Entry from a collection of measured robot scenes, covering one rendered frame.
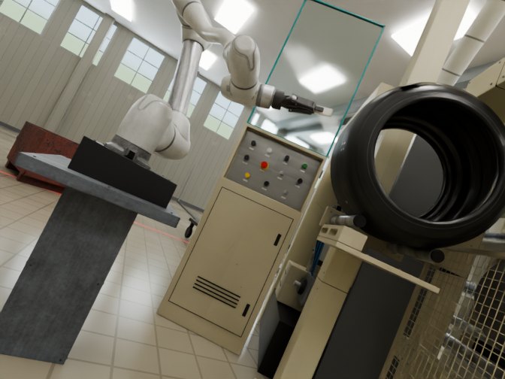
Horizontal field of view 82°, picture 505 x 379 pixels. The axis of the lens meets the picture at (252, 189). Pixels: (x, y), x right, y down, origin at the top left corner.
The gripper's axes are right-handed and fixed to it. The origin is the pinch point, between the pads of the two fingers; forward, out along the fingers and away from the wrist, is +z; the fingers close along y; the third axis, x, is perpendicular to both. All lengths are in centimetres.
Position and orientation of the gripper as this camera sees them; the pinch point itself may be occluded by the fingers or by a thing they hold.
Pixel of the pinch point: (323, 111)
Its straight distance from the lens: 120.3
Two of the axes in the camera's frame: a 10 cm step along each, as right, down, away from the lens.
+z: 9.6, 2.7, -0.7
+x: -2.7, 9.6, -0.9
